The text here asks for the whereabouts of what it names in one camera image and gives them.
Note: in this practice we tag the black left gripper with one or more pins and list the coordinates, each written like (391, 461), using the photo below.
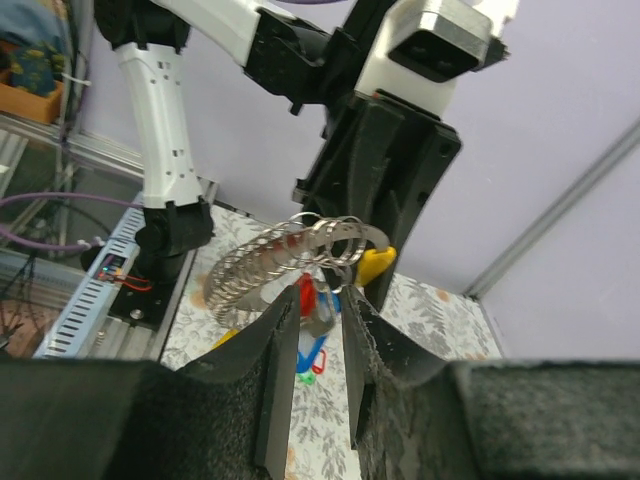
(381, 161)

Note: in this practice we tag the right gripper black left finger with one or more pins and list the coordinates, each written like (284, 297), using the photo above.
(224, 415)

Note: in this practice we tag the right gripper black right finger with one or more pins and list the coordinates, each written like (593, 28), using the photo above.
(414, 415)

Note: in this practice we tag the blue key tag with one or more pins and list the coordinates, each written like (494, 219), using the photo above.
(315, 328)

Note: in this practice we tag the metal key organiser with rings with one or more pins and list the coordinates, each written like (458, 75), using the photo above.
(356, 252)

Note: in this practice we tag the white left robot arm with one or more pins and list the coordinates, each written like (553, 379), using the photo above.
(287, 115)

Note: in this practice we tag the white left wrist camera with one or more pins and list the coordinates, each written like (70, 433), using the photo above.
(423, 47)

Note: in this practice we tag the white slotted cable duct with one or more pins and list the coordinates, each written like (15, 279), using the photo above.
(87, 309)

